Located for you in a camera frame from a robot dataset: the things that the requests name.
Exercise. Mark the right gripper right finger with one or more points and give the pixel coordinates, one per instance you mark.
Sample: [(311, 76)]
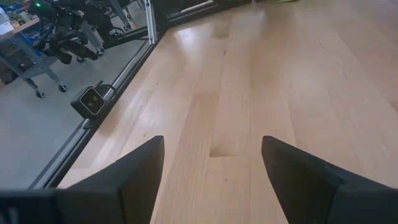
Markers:
[(304, 186)]

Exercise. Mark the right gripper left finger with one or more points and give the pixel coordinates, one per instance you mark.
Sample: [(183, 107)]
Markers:
[(124, 186)]

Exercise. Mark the grey wheeled cart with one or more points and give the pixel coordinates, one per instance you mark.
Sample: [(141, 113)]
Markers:
[(31, 62)]

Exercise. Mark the black table-level camera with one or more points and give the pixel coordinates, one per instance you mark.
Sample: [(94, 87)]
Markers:
[(90, 101)]

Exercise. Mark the white box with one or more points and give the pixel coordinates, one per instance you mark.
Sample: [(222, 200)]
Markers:
[(5, 25)]

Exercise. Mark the silver frame post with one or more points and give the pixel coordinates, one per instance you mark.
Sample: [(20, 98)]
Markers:
[(150, 21)]

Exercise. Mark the black background robot arm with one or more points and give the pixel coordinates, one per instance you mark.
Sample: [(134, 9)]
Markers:
[(68, 28)]

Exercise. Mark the aluminium table edge rail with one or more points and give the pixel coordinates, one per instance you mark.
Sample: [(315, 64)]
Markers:
[(93, 124)]

